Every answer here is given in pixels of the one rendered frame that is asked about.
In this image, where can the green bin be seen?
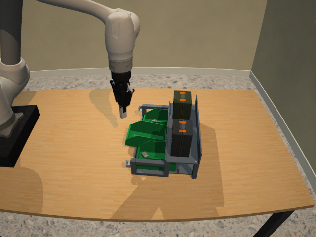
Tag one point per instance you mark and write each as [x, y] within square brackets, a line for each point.
[155, 151]
[143, 131]
[161, 115]

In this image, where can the black case with orange latches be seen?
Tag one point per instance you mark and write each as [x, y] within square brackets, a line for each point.
[181, 138]

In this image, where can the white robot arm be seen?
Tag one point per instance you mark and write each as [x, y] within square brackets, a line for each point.
[120, 36]

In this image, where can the grey metal shelf rack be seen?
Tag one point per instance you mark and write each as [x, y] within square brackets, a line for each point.
[184, 165]

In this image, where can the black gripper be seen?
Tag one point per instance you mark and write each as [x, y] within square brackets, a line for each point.
[122, 91]

